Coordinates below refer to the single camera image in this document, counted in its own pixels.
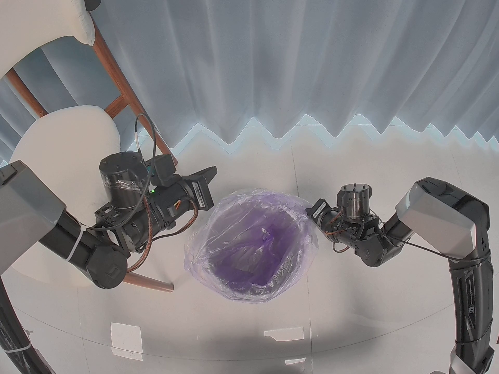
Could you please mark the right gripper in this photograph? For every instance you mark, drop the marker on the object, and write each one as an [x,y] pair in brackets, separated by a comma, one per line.
[325,212]

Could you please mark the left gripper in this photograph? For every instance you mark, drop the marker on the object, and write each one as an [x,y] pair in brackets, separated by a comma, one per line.
[171,205]

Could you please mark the purple plastic bag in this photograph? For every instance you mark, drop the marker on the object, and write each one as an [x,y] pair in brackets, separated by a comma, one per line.
[249,247]

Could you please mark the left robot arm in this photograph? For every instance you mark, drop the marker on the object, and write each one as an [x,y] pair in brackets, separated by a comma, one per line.
[23,208]

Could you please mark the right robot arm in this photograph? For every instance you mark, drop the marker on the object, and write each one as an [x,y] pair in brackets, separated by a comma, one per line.
[429,216]

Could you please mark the white trash bin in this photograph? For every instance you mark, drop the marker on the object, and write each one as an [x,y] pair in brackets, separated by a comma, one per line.
[228,284]

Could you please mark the white cushioned wooden chair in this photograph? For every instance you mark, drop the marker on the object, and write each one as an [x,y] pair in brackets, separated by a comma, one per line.
[58,138]

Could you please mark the blue-grey curtain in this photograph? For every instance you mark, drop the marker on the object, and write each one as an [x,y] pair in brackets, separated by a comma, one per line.
[273,53]

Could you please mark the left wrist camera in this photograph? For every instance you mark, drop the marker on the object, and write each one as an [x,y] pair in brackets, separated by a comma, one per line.
[163,168]

